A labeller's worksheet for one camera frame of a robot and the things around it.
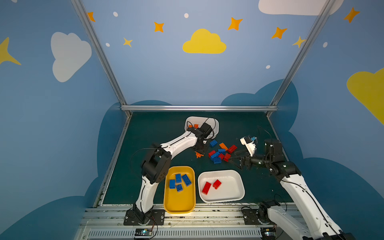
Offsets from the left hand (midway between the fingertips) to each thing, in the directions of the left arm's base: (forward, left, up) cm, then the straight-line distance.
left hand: (201, 149), depth 93 cm
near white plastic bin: (-21, -11, -6) cm, 24 cm away
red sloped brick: (-2, -17, -5) cm, 18 cm away
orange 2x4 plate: (+6, -15, -6) cm, 18 cm away
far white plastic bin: (+22, +4, +1) cm, 23 cm away
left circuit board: (-43, +29, -7) cm, 52 cm away
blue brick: (-20, +17, -7) cm, 27 cm away
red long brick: (-1, -6, -4) cm, 8 cm away
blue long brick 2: (+2, -14, -5) cm, 15 cm away
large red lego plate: (+4, -21, -6) cm, 22 cm away
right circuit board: (-43, -32, -8) cm, 54 cm away
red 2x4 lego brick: (-23, -2, -5) cm, 23 cm away
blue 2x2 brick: (-5, -10, -5) cm, 13 cm away
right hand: (-12, -16, +15) cm, 25 cm away
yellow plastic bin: (-25, +13, -6) cm, 29 cm away
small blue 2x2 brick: (-23, +13, -5) cm, 26 cm away
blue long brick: (-2, -9, -5) cm, 10 cm away
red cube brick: (-20, -8, -5) cm, 22 cm away
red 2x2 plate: (-2, -13, -5) cm, 14 cm away
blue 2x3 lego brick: (-17, +14, -5) cm, 22 cm away
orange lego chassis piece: (-5, +2, +1) cm, 6 cm away
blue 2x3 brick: (+8, -9, -5) cm, 13 cm away
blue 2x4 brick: (-18, +9, -6) cm, 21 cm away
